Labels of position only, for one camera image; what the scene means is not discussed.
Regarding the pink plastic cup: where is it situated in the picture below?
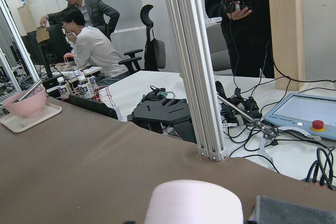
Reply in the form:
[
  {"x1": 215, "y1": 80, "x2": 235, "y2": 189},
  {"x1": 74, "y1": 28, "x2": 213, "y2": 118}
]
[{"x1": 144, "y1": 179, "x2": 244, "y2": 223}]

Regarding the black office chair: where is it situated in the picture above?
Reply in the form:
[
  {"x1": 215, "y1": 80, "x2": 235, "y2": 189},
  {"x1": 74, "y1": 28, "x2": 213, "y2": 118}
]
[{"x1": 118, "y1": 4, "x2": 166, "y2": 74}]

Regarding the bottled drink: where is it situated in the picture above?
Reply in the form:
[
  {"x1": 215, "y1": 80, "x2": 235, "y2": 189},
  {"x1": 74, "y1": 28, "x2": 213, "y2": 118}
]
[
  {"x1": 78, "y1": 76, "x2": 92, "y2": 99},
  {"x1": 57, "y1": 77, "x2": 71, "y2": 101}
]

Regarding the seated man white shirt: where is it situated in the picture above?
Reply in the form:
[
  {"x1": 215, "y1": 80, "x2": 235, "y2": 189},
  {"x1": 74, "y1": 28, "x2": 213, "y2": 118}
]
[{"x1": 62, "y1": 7, "x2": 130, "y2": 86}]

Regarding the reacher grabber tool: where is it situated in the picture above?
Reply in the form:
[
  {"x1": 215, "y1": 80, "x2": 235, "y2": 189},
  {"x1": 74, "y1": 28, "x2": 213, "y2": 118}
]
[{"x1": 217, "y1": 94, "x2": 321, "y2": 163}]

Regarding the standing man grey suit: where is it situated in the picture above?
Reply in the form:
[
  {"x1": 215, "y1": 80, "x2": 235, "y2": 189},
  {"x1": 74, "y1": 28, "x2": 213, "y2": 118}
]
[{"x1": 39, "y1": 0, "x2": 120, "y2": 41}]

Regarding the black monitor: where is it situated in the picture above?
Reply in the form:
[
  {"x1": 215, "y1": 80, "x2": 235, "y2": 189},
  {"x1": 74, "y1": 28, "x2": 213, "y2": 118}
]
[{"x1": 27, "y1": 24, "x2": 71, "y2": 77}]

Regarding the standing person in black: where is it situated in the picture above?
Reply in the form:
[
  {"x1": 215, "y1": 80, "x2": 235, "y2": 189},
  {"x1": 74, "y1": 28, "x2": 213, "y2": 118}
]
[{"x1": 204, "y1": 0, "x2": 275, "y2": 78}]

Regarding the metal muddler in bowl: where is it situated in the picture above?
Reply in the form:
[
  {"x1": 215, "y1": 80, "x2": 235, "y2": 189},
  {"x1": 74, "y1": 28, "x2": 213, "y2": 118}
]
[{"x1": 13, "y1": 79, "x2": 42, "y2": 103}]

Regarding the pink bowl with ice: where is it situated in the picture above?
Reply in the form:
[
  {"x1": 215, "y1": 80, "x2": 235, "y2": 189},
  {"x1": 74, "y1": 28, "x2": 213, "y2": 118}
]
[{"x1": 3, "y1": 86, "x2": 47, "y2": 116}]

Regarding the blue teach pendant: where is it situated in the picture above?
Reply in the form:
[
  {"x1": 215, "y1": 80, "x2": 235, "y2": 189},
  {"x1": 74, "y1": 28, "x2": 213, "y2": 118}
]
[{"x1": 264, "y1": 93, "x2": 335, "y2": 141}]

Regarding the grey folded cloth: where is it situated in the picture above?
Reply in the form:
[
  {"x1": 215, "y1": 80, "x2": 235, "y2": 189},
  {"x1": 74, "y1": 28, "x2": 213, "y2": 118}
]
[{"x1": 247, "y1": 196, "x2": 335, "y2": 223}]

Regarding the beige plastic tray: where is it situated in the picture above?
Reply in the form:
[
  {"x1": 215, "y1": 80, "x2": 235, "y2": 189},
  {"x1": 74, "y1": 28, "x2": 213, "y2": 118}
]
[{"x1": 1, "y1": 103, "x2": 62, "y2": 133}]

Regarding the black plastic bracket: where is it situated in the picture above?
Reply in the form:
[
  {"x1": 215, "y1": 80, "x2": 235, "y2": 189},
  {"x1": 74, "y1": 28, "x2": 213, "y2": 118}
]
[{"x1": 127, "y1": 98, "x2": 196, "y2": 143}]

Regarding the aluminium frame post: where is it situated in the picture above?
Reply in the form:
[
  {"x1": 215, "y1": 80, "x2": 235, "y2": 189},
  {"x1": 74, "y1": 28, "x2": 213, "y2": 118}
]
[{"x1": 166, "y1": 0, "x2": 226, "y2": 162}]

